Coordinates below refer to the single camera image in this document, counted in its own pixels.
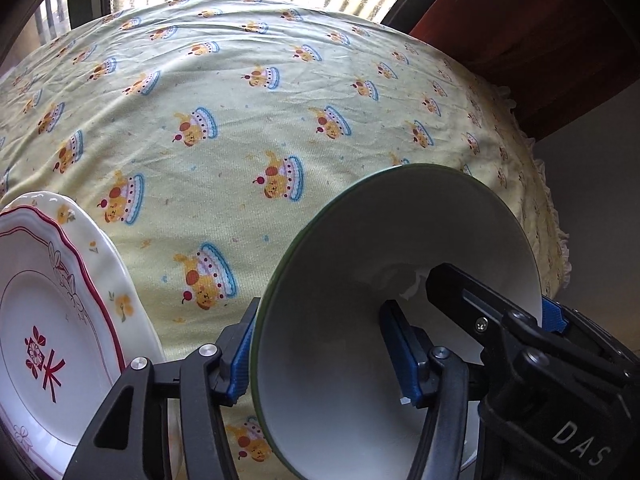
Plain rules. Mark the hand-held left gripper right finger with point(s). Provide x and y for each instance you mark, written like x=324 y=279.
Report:
x=400 y=355

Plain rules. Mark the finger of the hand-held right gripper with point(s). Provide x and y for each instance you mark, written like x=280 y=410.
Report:
x=555 y=315
x=475 y=305

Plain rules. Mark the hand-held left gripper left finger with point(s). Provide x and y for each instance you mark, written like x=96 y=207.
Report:
x=240 y=360

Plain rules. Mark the yellow printed tablecloth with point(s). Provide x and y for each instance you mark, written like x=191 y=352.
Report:
x=225 y=85

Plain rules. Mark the white red-rimmed plate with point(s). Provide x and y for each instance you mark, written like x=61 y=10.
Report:
x=30 y=285

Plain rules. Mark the cream floral bowl dark rim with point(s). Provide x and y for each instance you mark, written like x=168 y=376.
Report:
x=340 y=335

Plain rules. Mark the white beaded yellow-flower plate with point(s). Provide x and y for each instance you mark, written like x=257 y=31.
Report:
x=122 y=280

